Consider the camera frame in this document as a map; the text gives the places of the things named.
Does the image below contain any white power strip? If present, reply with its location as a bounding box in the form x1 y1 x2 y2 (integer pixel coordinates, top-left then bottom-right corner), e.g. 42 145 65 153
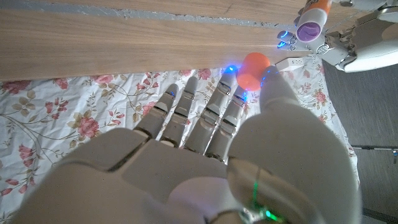
275 57 304 72

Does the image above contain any floral backdrop cloth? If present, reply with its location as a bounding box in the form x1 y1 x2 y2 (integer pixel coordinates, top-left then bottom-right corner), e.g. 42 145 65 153
0 54 358 224

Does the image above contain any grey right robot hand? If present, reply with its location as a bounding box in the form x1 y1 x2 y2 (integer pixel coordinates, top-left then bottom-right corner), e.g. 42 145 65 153
12 64 363 224

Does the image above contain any orange glue stick cap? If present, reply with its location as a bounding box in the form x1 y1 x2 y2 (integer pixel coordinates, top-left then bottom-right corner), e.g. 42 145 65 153
236 52 271 92

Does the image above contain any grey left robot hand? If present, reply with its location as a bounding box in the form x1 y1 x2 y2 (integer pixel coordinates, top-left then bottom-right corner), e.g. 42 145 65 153
276 0 398 65

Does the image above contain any white orange glue stick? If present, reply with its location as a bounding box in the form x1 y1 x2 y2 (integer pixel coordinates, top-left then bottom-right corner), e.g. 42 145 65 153
295 0 333 44

